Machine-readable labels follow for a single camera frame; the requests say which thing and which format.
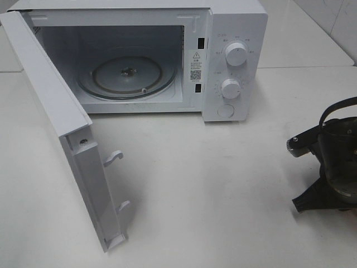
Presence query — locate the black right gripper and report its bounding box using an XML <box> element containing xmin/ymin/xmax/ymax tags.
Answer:
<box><xmin>292</xmin><ymin>132</ymin><xmax>356</xmax><ymax>213</ymax></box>

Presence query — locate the round white door button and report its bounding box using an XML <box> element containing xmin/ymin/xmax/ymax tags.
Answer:
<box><xmin>218</xmin><ymin>104</ymin><xmax>234</xmax><ymax>118</ymax></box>

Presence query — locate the white timer knob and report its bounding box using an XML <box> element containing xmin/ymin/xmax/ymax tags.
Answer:
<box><xmin>221</xmin><ymin>79</ymin><xmax>241</xmax><ymax>99</ymax></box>

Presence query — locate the white microwave door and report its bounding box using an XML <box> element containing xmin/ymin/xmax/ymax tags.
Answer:
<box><xmin>1</xmin><ymin>11</ymin><xmax>130</xmax><ymax>252</ymax></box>

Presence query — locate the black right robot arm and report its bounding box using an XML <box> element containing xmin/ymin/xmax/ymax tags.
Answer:
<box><xmin>287</xmin><ymin>117</ymin><xmax>356</xmax><ymax>213</ymax></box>

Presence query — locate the upper white power knob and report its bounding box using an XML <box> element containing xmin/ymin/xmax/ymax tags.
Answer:
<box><xmin>224</xmin><ymin>40</ymin><xmax>248</xmax><ymax>66</ymax></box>

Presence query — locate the white microwave oven body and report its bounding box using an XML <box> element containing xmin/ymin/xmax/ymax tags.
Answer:
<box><xmin>5</xmin><ymin>1</ymin><xmax>268</xmax><ymax>122</ymax></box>

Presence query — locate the white warning label sticker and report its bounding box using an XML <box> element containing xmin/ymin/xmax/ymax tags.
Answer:
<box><xmin>189</xmin><ymin>50</ymin><xmax>204</xmax><ymax>82</ymax></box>

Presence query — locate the glass turntable plate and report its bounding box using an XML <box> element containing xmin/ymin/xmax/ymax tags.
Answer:
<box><xmin>78</xmin><ymin>55</ymin><xmax>177</xmax><ymax>101</ymax></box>

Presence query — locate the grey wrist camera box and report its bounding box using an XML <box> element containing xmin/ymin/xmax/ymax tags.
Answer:
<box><xmin>286</xmin><ymin>126</ymin><xmax>322</xmax><ymax>161</ymax></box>

